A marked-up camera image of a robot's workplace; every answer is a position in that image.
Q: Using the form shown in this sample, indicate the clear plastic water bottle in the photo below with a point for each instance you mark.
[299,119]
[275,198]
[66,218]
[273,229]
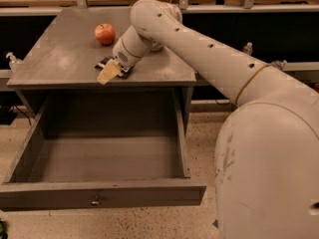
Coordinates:
[247,49]

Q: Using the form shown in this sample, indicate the crumpled clear plastic wrapper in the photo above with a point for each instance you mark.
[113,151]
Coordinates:
[280,65]

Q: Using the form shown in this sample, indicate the clear pump sanitizer bottle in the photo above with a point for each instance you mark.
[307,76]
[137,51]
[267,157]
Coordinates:
[14,62]

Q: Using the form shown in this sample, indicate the grey wooden cabinet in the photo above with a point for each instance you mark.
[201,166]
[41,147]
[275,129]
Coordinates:
[57,81]

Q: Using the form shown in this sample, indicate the dark blue rxbar wrapper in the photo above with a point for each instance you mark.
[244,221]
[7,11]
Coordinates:
[124,71]

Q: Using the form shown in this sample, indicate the open grey top drawer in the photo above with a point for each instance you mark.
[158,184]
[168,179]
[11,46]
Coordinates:
[126,170]

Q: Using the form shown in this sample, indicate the white ceramic bowl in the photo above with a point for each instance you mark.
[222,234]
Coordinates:
[156,47]

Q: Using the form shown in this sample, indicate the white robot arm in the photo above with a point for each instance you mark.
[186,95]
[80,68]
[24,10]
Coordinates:
[267,152]

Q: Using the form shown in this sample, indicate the small metal drawer knob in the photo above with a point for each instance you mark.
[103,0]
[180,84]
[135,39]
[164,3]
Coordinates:
[96,202]

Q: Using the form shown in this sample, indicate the red apple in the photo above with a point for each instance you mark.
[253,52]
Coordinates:
[105,34]

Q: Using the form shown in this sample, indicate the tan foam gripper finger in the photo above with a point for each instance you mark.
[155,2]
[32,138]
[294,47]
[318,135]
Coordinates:
[111,69]

